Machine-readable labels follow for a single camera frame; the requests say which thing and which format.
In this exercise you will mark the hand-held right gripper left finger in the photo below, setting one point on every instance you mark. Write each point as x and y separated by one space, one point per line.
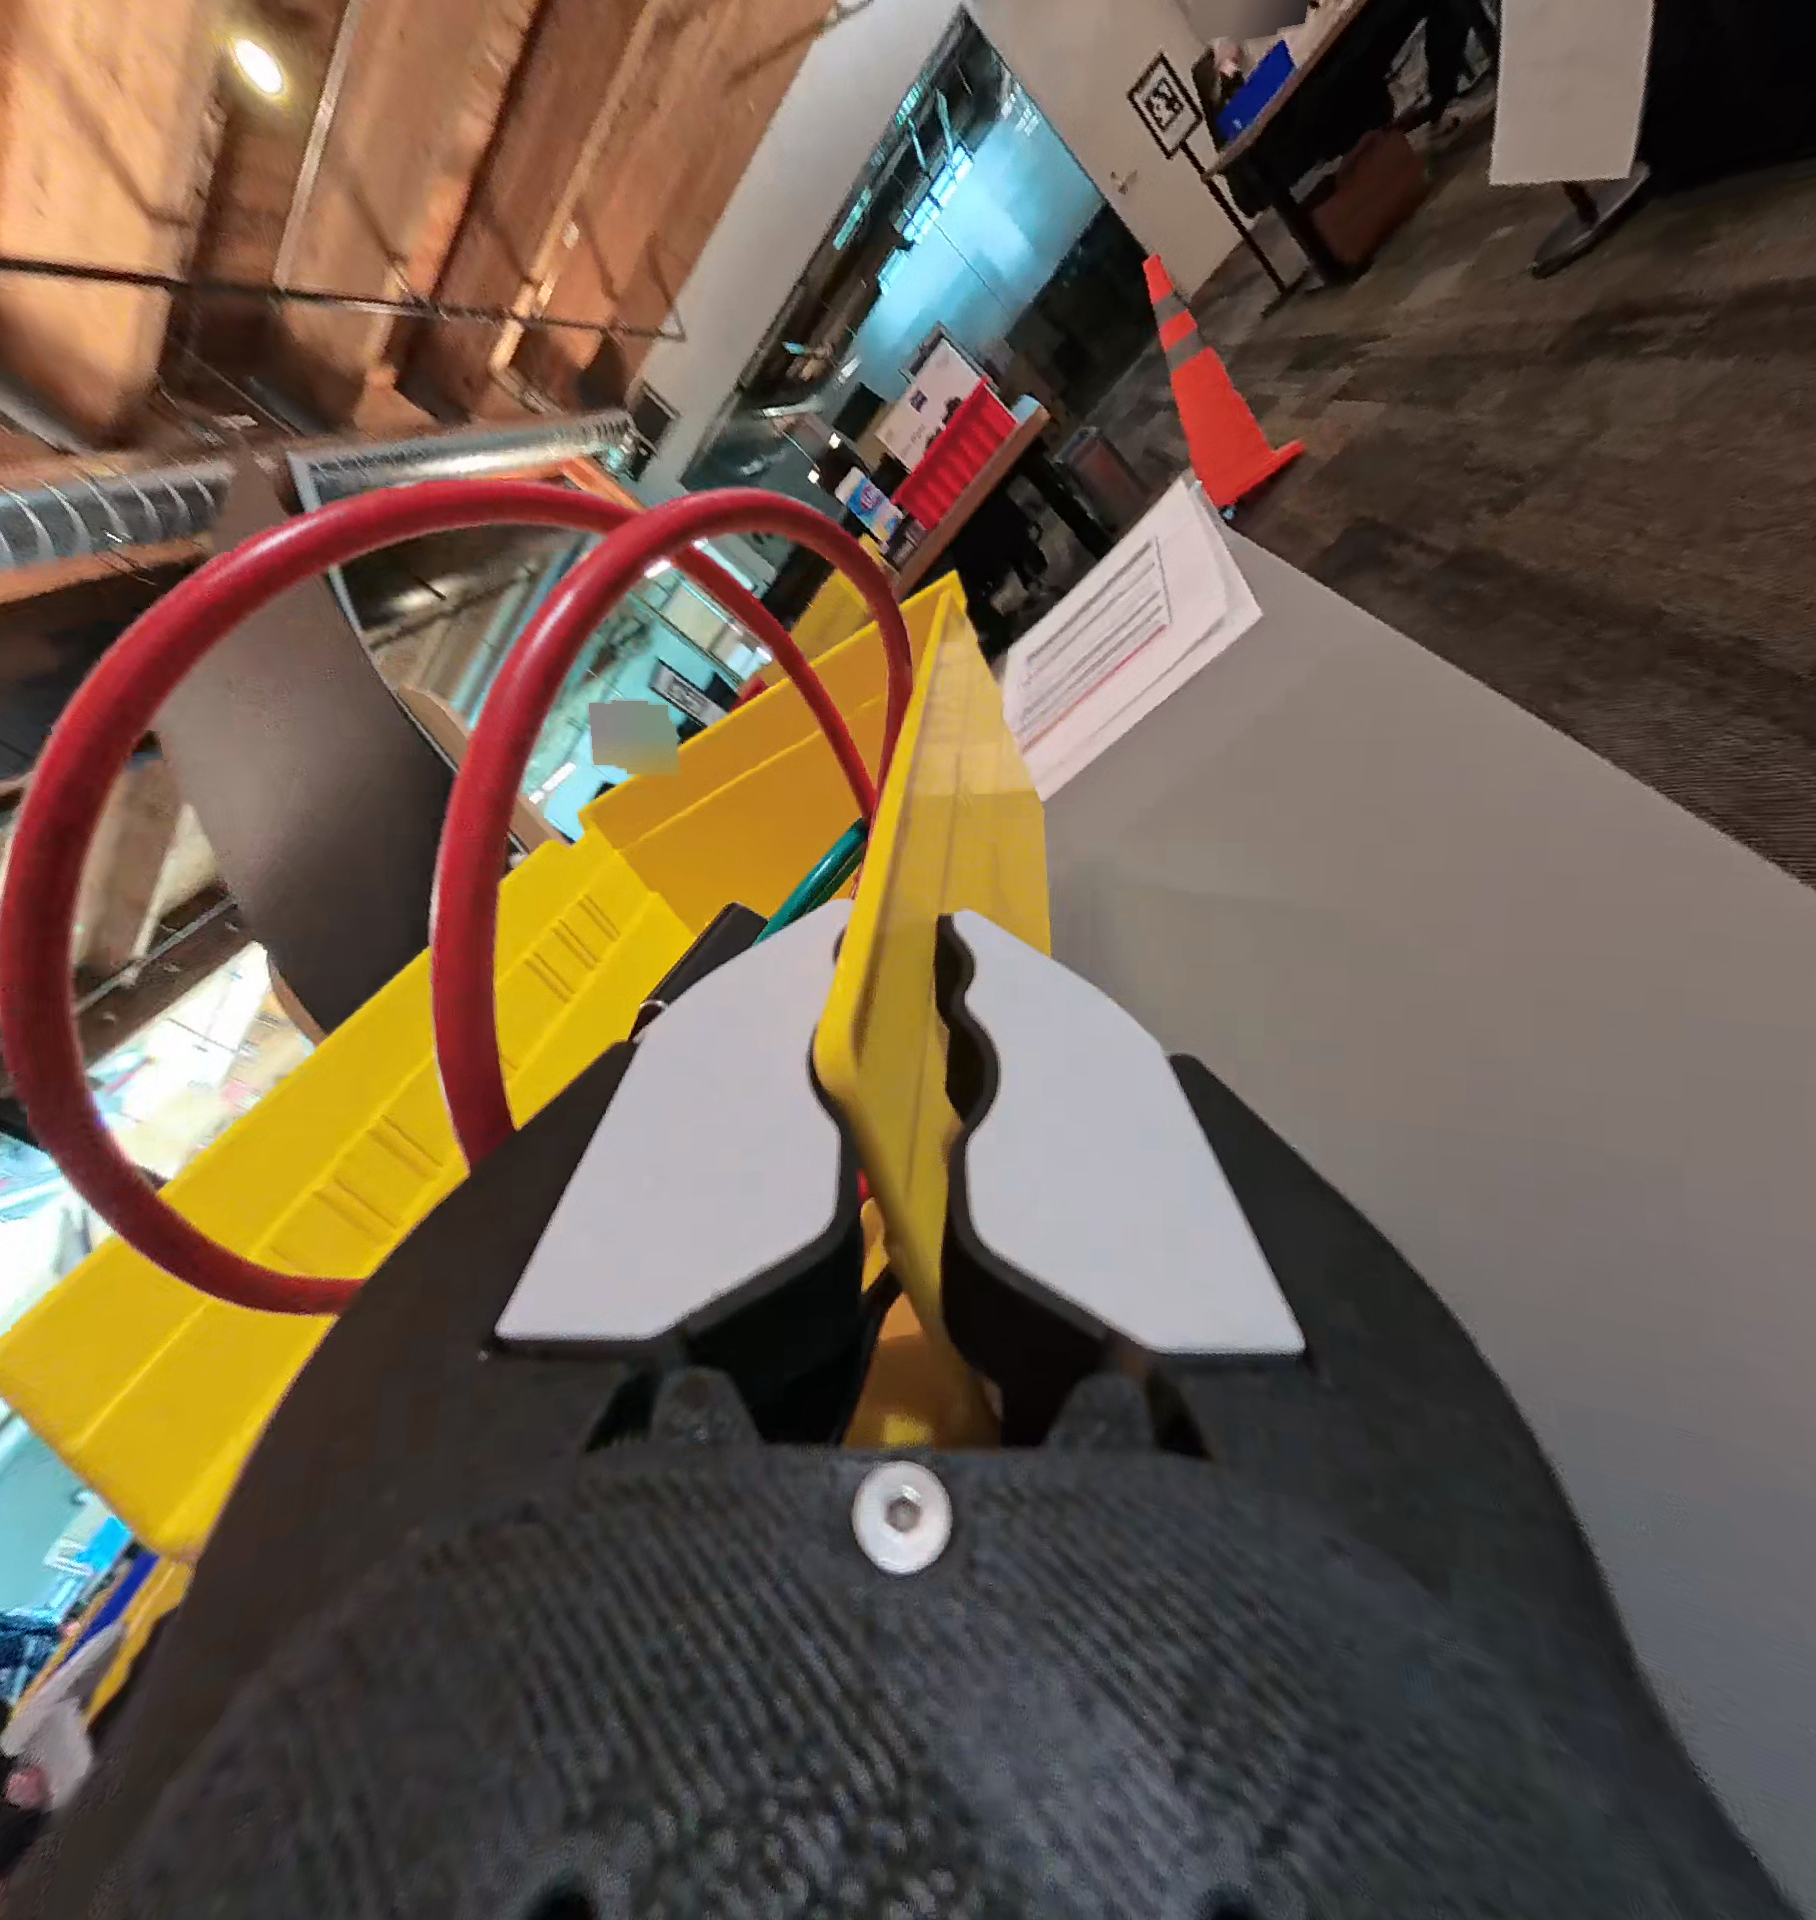
698 1171

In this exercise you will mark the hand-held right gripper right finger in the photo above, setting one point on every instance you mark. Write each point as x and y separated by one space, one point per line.
1132 1185

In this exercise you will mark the black network splitter box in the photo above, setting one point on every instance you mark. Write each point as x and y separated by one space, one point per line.
698 975

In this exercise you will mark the yellow plastic bin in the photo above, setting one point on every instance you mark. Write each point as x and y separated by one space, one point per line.
248 1321

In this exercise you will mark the printed paper sheet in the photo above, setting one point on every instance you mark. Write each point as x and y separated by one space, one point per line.
1118 644

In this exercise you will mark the red plastic bin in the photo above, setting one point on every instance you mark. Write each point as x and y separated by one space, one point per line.
950 450

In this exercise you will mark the orange traffic cone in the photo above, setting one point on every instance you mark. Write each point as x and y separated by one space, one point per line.
1208 405

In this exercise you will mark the black and white tag sign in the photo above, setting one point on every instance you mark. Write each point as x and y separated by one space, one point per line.
1167 104

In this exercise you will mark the white sign board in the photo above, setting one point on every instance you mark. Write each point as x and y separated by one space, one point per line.
1568 91

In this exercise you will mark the metal ventilation duct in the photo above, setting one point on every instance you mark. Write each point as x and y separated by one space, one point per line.
98 510

